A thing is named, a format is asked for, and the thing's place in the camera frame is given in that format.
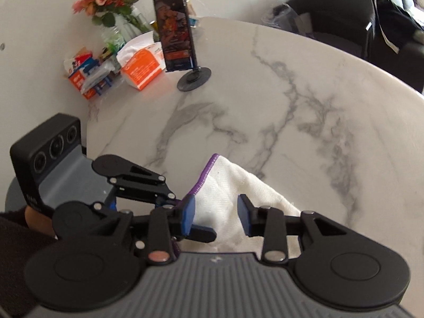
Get person hand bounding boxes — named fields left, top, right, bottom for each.
left=24, top=206, right=55, bottom=238

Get black round phone stand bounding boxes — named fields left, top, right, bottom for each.
left=177, top=67, right=212, bottom=92

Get orange tissue box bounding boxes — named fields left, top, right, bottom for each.
left=116, top=31, right=165, bottom=91

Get black smartphone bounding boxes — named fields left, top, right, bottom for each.
left=153, top=0, right=198, bottom=72

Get dark grey sofa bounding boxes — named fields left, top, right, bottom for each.
left=370, top=0, right=423, bottom=93

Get red white snack packets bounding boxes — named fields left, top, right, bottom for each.
left=63, top=47, right=121, bottom=100

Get orange flower bouquet vase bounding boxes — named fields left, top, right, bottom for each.
left=72, top=0, right=152, bottom=41

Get white towel purple trim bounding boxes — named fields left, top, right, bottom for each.
left=170, top=153, right=303, bottom=260

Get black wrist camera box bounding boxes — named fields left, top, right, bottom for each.
left=9, top=113, right=85, bottom=218

